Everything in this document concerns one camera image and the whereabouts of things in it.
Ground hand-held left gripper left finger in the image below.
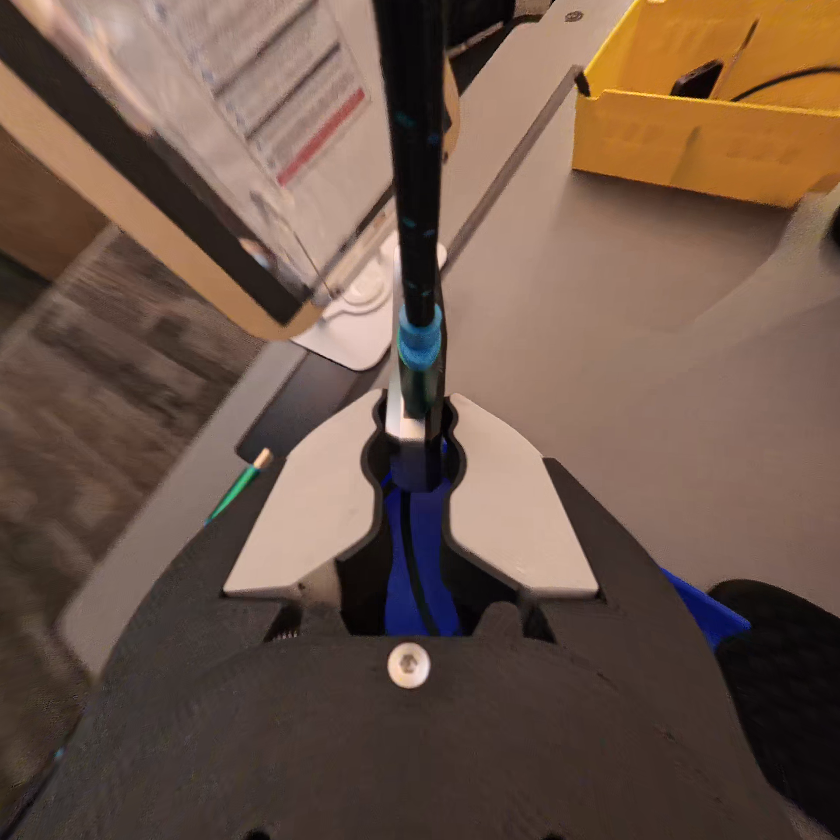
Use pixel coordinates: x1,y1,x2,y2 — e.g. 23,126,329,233
223,388,395,598

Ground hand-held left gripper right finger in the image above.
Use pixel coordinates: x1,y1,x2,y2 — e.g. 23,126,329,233
445,392,601,599

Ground blue plastic bin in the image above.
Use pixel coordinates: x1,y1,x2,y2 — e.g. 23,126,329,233
382,440,752,652

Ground yellow plastic bin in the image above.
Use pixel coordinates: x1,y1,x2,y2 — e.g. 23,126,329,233
572,0,840,210

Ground black mesh wrist rest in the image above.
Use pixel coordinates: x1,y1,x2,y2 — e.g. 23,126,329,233
709,579,840,840

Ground instruction sheet in plastic sleeve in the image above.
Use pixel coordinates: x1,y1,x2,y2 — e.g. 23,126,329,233
66,0,395,309

